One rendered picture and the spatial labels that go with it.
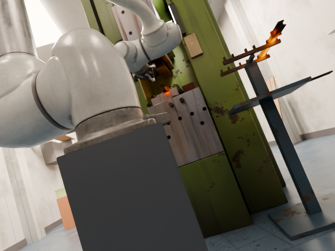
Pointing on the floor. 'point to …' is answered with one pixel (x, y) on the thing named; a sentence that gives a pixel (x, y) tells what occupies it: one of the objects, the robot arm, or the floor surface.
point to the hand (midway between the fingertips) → (151, 77)
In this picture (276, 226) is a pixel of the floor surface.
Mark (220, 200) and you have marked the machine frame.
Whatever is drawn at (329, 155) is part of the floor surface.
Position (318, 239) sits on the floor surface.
